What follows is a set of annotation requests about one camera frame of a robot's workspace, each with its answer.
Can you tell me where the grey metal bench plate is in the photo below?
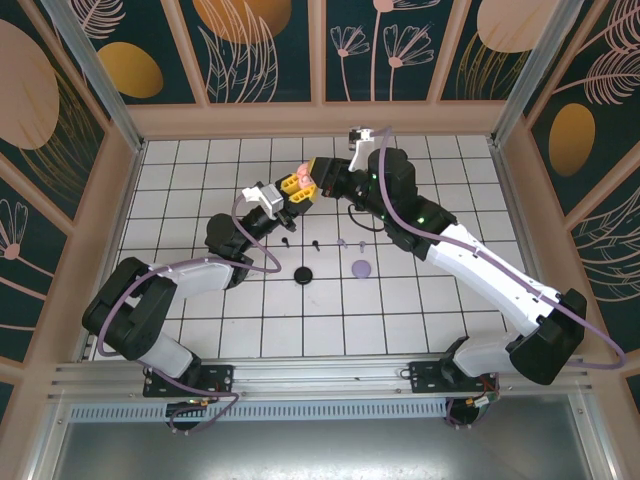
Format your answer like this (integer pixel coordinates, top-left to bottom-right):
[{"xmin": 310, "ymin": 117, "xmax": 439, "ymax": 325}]
[{"xmin": 27, "ymin": 394, "xmax": 619, "ymax": 480}]

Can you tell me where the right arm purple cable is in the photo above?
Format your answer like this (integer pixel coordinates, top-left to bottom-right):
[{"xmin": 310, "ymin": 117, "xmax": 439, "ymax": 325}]
[{"xmin": 372, "ymin": 125, "xmax": 629, "ymax": 431}]

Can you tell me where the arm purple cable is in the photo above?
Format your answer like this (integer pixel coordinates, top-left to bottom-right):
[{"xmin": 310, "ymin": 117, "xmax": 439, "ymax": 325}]
[
  {"xmin": 372, "ymin": 125, "xmax": 629, "ymax": 431},
  {"xmin": 94, "ymin": 194, "xmax": 281, "ymax": 436}
]

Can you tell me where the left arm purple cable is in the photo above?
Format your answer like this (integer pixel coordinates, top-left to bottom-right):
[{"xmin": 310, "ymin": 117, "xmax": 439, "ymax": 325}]
[{"xmin": 94, "ymin": 194, "xmax": 281, "ymax": 436}]

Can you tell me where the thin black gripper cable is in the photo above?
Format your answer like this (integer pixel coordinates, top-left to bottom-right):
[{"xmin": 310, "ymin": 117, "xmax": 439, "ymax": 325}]
[{"xmin": 347, "ymin": 204, "xmax": 386, "ymax": 234}]

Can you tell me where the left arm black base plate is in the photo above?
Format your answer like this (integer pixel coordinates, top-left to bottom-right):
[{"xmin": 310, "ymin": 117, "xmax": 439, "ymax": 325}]
[{"xmin": 143, "ymin": 364, "xmax": 235, "ymax": 399}]

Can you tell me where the aluminium frame post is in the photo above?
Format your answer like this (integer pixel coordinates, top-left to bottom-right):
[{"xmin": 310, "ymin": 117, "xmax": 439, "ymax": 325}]
[
  {"xmin": 39, "ymin": 0, "xmax": 146, "ymax": 154},
  {"xmin": 492, "ymin": 0, "xmax": 599, "ymax": 146}
]

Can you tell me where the aluminium mounting rail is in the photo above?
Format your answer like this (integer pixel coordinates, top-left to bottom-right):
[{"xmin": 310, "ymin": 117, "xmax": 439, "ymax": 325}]
[{"xmin": 47, "ymin": 354, "xmax": 594, "ymax": 401}]

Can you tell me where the slotted grey cable duct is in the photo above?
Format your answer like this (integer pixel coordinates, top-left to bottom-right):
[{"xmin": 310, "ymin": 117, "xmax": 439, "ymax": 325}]
[{"xmin": 67, "ymin": 399, "xmax": 451, "ymax": 424}]

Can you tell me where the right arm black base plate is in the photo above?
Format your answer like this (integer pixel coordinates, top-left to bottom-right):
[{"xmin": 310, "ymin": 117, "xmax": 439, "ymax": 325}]
[{"xmin": 409, "ymin": 359, "xmax": 501, "ymax": 396}]

